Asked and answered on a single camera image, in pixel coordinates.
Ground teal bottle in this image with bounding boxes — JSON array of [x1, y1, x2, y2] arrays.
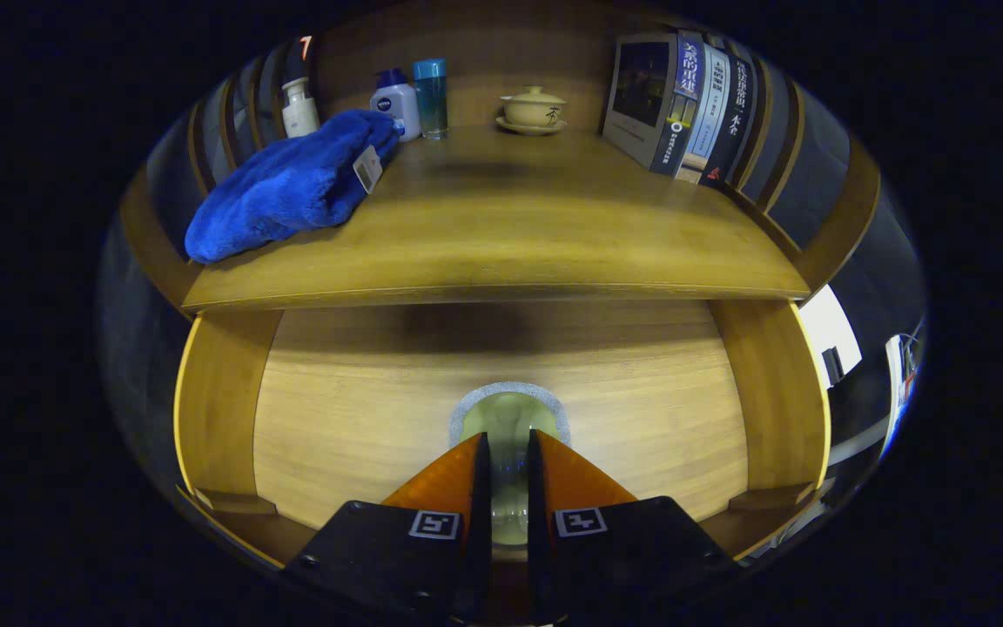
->
[[412, 58, 450, 140]]

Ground white pump bottle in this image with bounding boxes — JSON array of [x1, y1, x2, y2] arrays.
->
[[281, 39, 321, 138]]

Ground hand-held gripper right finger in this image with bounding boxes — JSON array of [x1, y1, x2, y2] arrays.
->
[[526, 428, 742, 624]]

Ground white lotion bottle blue cap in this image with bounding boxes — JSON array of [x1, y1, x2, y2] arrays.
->
[[370, 68, 422, 143]]

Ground wooden drawer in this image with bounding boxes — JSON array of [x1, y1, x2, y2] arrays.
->
[[172, 299, 833, 576]]

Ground green grey brush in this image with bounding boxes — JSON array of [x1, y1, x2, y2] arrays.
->
[[449, 381, 572, 548]]

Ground blue spine book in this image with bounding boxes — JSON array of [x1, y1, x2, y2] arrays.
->
[[602, 30, 705, 178]]

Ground wooden countertop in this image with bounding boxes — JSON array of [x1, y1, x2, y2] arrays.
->
[[181, 125, 811, 313]]

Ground blue towel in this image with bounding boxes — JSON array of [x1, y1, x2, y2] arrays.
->
[[185, 109, 402, 265]]

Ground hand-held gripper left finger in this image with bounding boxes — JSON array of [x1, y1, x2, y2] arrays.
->
[[279, 431, 492, 624]]

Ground grey spine book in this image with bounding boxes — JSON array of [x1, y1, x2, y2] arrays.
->
[[676, 42, 731, 185]]

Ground beige lidded teacup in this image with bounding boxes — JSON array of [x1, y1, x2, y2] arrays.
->
[[495, 85, 569, 136]]

